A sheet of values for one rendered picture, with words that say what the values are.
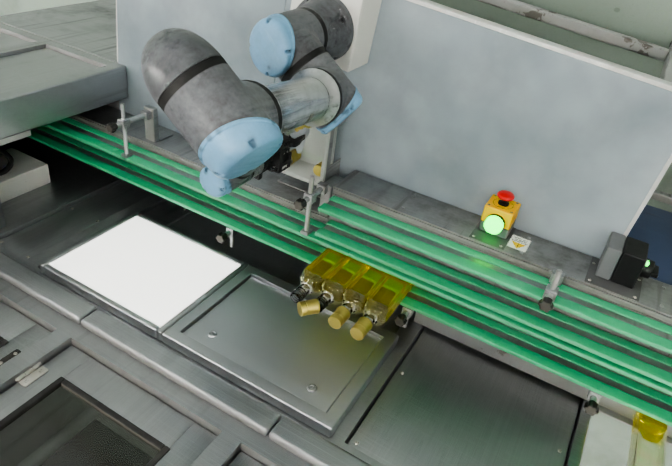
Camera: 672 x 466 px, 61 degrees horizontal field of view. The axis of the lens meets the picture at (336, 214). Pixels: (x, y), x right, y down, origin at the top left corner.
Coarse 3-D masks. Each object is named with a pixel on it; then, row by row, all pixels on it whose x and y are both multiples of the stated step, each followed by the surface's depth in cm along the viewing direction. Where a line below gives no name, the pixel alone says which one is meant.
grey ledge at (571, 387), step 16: (416, 320) 153; (432, 320) 150; (448, 336) 149; (464, 336) 147; (496, 352) 144; (528, 368) 141; (560, 384) 138; (576, 384) 136; (608, 400) 133; (624, 416) 133
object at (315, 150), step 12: (288, 132) 160; (312, 132) 158; (312, 144) 159; (324, 144) 149; (312, 156) 161; (324, 156) 150; (288, 168) 160; (300, 168) 160; (312, 168) 161; (324, 168) 152
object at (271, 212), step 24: (72, 120) 189; (96, 144) 177; (120, 144) 179; (144, 168) 169; (168, 168) 170; (240, 192) 162; (264, 216) 153; (288, 216) 155; (312, 240) 148; (432, 288) 135; (480, 312) 131; (552, 336) 126; (600, 360) 121; (648, 384) 117
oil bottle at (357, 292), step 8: (360, 272) 140; (368, 272) 140; (376, 272) 140; (384, 272) 141; (360, 280) 137; (368, 280) 137; (376, 280) 138; (352, 288) 134; (360, 288) 134; (368, 288) 135; (344, 296) 133; (352, 296) 132; (360, 296) 132; (360, 304) 132; (352, 312) 133; (360, 312) 134
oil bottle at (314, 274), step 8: (328, 248) 147; (320, 256) 144; (328, 256) 144; (336, 256) 145; (344, 256) 145; (312, 264) 141; (320, 264) 141; (328, 264) 141; (336, 264) 142; (304, 272) 138; (312, 272) 138; (320, 272) 138; (328, 272) 139; (304, 280) 137; (312, 280) 136; (320, 280) 137; (312, 288) 137; (320, 288) 138
